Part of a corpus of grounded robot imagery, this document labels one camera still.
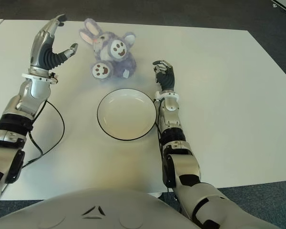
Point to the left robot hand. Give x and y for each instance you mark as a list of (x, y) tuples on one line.
[(44, 55)]

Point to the purple plush bunny doll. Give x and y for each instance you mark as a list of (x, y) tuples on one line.
[(109, 59)]

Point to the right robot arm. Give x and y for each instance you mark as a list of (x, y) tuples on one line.
[(171, 119)]

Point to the grey robot torso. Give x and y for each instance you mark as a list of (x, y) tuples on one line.
[(93, 214)]

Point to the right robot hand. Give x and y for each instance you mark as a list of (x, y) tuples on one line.
[(166, 80)]

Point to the white plate with black rim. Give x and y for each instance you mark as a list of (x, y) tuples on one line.
[(126, 114)]

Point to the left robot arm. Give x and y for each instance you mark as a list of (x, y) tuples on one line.
[(35, 93)]

